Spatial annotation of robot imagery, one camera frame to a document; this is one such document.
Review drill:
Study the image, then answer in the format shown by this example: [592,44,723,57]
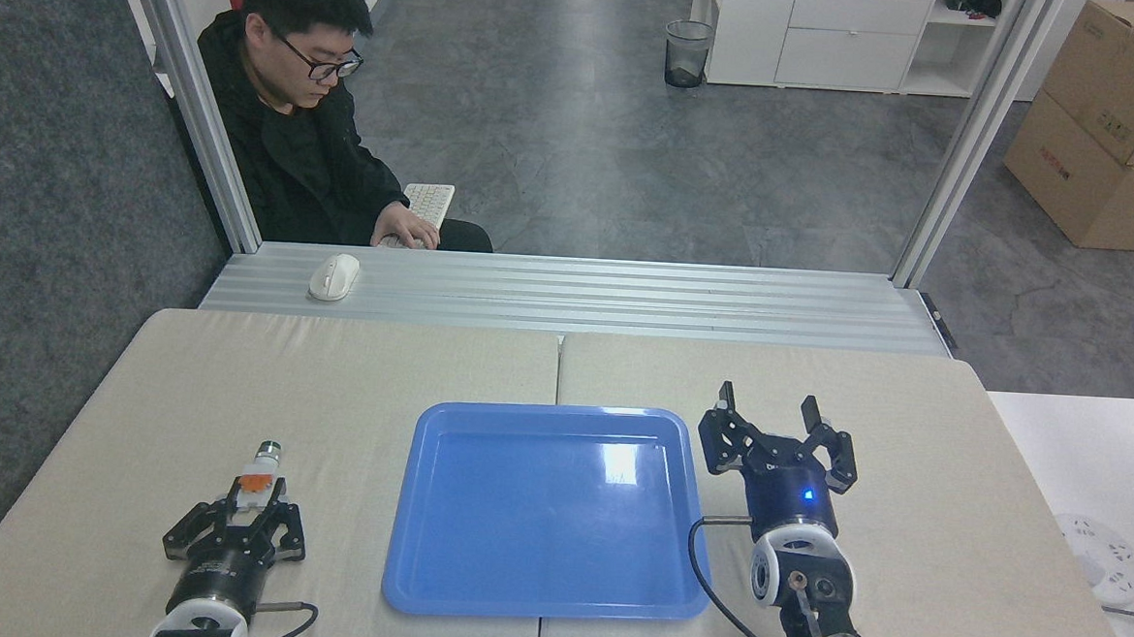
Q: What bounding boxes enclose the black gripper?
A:
[159,472,310,624]
[692,380,863,546]

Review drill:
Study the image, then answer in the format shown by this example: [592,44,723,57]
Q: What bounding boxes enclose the white orange switch part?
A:
[233,439,290,517]

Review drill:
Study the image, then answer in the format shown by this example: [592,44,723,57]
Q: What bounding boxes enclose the blue plastic tray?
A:
[381,395,721,630]

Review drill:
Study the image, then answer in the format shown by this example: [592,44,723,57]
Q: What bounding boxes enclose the person's left hand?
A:
[373,202,443,252]

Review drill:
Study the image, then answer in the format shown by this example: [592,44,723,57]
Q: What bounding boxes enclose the white computer mouse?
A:
[307,252,362,303]

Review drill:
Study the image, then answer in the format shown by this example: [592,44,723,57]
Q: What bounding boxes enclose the white side table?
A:
[972,390,1134,637]

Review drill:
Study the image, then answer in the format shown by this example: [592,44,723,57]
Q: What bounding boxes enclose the round white power strip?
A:
[1047,512,1134,609]

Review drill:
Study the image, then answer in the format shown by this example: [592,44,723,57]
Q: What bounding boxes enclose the person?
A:
[186,0,507,255]

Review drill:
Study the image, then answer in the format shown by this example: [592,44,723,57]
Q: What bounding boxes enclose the white keyboard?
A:
[377,180,457,252]

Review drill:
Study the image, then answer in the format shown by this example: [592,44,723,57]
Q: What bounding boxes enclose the large cardboard box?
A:
[999,89,1134,252]

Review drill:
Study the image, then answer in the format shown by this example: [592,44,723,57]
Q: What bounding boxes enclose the black mesh waste bin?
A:
[663,19,716,90]

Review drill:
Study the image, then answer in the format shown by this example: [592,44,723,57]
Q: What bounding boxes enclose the white drawer cabinet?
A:
[686,0,1002,100]

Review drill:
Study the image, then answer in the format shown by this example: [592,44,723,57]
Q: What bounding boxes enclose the small cardboard box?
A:
[1036,0,1134,170]

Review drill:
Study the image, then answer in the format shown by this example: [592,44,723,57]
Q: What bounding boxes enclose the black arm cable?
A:
[683,512,802,637]
[247,598,320,637]

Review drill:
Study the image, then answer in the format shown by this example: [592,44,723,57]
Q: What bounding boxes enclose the black bracket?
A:
[917,293,961,352]

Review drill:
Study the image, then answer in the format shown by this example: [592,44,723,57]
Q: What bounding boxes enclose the silver aluminium rail platform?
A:
[199,238,954,357]

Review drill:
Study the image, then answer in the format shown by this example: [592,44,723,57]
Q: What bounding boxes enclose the silver aluminium post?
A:
[891,0,1065,296]
[95,0,276,255]

